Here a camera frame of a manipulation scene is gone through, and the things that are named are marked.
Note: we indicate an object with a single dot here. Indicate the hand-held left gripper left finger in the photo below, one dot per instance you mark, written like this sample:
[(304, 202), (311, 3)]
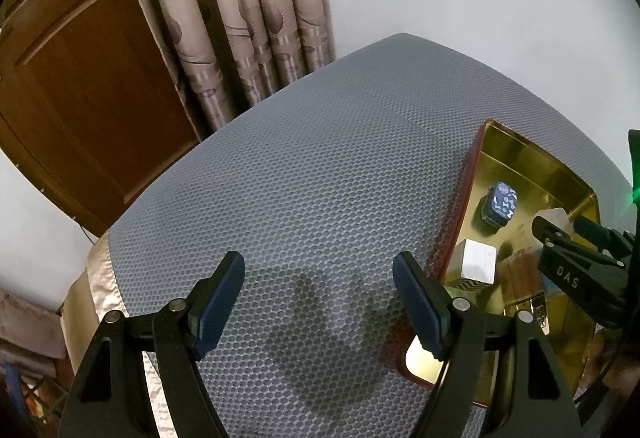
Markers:
[(220, 313)]

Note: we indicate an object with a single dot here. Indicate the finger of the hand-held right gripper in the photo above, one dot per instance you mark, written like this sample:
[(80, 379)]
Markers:
[(575, 275), (605, 238)]

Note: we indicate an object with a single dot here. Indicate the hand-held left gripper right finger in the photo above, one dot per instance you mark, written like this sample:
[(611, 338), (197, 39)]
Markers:
[(420, 308)]

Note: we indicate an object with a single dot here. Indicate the white cube with zigzag sides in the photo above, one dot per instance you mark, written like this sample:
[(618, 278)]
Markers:
[(477, 260)]

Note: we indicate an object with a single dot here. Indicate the blue patterned small case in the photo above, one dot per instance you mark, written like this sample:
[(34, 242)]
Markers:
[(502, 200)]

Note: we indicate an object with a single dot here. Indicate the red tin box gold inside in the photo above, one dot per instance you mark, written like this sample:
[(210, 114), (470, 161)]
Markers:
[(525, 158)]

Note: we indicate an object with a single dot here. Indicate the beige fabric cover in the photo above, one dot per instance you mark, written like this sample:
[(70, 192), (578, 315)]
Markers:
[(82, 298)]

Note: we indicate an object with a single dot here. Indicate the grey honeycomb mat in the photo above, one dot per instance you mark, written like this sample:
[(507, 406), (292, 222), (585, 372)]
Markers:
[(325, 168)]

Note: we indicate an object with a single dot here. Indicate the brown wooden door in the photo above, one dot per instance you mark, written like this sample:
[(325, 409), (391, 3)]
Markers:
[(90, 93)]

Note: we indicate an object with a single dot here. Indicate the beige patterned curtain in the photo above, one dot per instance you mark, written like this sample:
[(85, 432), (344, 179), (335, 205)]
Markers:
[(210, 18)]

